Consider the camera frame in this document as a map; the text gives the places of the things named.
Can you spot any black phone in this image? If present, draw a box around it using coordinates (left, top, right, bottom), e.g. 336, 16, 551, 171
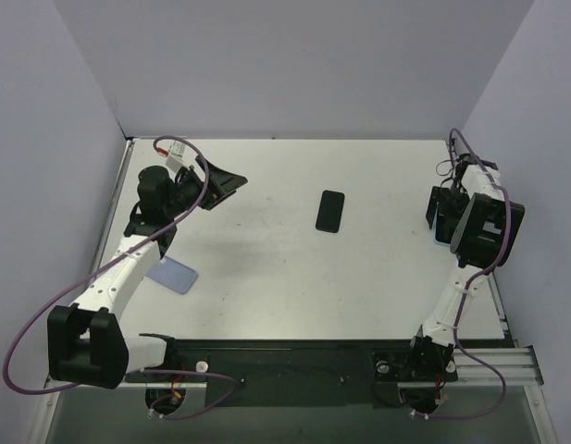
315, 190, 345, 234

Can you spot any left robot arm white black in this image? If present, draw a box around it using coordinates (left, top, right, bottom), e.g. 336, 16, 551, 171
47, 157, 248, 389

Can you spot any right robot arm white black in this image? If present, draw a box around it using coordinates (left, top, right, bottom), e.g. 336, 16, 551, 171
402, 154, 526, 381

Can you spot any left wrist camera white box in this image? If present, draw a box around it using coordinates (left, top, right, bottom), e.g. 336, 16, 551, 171
157, 141, 189, 173

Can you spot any aluminium front rail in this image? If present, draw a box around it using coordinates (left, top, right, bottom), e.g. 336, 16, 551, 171
43, 344, 545, 388

